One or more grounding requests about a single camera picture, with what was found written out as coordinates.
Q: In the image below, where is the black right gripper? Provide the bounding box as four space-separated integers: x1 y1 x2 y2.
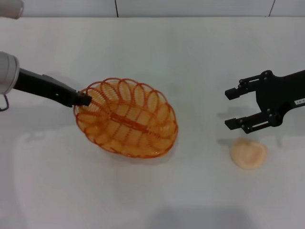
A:
224 70 305 135

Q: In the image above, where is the pale peach bread bun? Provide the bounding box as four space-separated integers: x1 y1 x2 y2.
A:
230 137 268 170

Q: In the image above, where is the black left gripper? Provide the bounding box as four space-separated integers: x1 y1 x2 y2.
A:
13 68 92 108

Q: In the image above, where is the orange wire oval basket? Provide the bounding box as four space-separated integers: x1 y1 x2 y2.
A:
73 76 179 159

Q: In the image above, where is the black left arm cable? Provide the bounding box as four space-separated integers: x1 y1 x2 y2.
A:
0 94 10 113

